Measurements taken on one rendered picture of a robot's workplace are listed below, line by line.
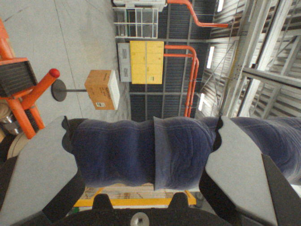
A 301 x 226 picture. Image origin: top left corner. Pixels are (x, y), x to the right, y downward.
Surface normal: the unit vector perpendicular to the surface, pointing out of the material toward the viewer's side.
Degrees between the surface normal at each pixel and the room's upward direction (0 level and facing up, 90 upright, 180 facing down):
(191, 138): 98
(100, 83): 90
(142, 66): 90
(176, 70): 90
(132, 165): 70
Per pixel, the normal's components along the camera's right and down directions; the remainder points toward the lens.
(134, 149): 0.40, -0.25
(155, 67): 0.03, 0.45
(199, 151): -0.09, -0.29
